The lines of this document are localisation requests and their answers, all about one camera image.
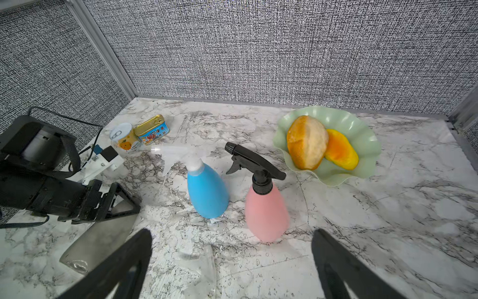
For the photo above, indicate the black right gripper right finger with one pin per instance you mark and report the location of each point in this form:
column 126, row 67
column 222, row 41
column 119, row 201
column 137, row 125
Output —
column 339, row 270

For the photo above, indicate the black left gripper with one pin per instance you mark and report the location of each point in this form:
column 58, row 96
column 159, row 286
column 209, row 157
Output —
column 71, row 200

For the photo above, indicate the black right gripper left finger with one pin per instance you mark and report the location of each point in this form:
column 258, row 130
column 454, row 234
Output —
column 123, row 272

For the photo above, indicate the grey translucent bottle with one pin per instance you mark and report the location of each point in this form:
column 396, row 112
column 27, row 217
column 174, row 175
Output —
column 97, row 243

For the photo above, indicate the white translucent spray nozzle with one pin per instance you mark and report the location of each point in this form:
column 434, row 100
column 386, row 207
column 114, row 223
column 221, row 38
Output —
column 170, row 154

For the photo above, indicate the pink plastic spray bottle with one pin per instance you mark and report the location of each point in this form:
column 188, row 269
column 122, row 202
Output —
column 266, row 215

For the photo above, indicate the blue plastic spray bottle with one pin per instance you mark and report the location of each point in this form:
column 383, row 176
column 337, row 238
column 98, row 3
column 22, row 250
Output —
column 207, row 191

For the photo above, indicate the black spray nozzle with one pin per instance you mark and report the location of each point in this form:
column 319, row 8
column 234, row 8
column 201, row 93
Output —
column 263, row 171

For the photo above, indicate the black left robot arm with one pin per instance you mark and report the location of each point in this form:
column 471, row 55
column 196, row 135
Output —
column 41, row 172

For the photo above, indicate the clear plastic spray nozzle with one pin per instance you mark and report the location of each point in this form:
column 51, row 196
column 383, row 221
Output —
column 205, row 287

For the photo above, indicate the round white-lid can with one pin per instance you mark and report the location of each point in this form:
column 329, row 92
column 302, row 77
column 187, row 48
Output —
column 124, row 138

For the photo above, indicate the gold rectangular tin can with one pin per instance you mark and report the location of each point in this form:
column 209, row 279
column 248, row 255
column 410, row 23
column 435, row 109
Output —
column 152, row 129

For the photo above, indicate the small orange fruit slice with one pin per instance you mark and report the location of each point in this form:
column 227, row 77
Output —
column 340, row 151

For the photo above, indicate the light green wavy plate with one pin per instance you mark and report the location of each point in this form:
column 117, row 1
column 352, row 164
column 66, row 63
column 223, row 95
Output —
column 359, row 134

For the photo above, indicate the large orange bread roll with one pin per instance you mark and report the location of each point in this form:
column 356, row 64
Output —
column 307, row 141

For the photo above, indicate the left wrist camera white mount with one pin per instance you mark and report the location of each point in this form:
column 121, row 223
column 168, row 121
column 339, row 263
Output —
column 108, row 158

